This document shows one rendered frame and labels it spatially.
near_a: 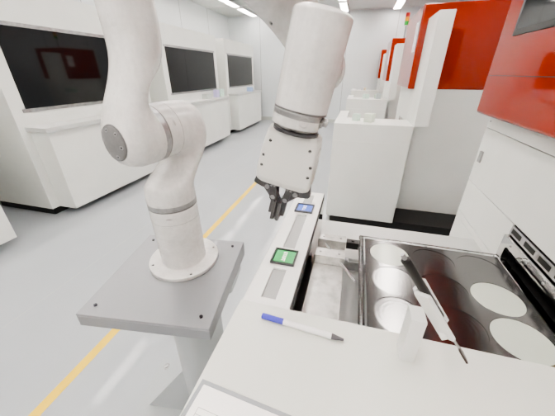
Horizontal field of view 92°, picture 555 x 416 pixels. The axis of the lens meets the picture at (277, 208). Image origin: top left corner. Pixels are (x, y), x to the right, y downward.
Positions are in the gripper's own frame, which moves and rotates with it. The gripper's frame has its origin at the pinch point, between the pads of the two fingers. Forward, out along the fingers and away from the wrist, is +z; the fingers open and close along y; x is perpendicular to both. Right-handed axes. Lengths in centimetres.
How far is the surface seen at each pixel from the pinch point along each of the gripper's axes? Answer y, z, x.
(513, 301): -54, 11, -11
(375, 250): -26.3, 16.4, -22.8
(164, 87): 275, 57, -351
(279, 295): -5.4, 14.7, 6.6
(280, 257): -2.6, 14.9, -4.5
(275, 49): 241, -34, -801
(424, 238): -47, 20, -47
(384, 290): -27.6, 16.2, -7.0
